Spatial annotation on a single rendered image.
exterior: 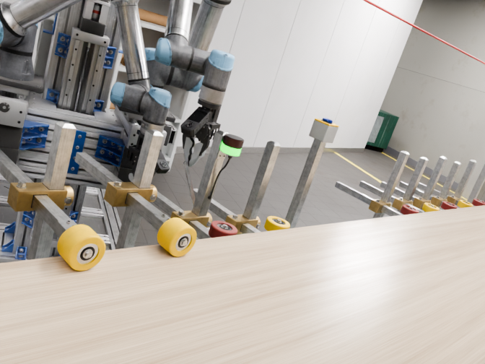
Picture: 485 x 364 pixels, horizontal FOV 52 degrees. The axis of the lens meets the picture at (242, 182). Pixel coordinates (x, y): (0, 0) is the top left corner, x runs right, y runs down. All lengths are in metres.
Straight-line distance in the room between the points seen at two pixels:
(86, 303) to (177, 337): 0.18
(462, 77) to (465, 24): 0.99
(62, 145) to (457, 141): 8.73
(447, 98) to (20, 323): 9.45
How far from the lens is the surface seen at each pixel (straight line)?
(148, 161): 1.34
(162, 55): 1.57
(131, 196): 1.33
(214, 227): 1.42
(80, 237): 1.03
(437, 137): 9.91
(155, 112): 1.66
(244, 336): 1.01
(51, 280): 1.03
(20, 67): 1.97
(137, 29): 1.81
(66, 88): 2.09
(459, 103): 9.76
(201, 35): 1.95
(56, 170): 1.22
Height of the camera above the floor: 1.44
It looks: 16 degrees down
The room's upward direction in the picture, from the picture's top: 18 degrees clockwise
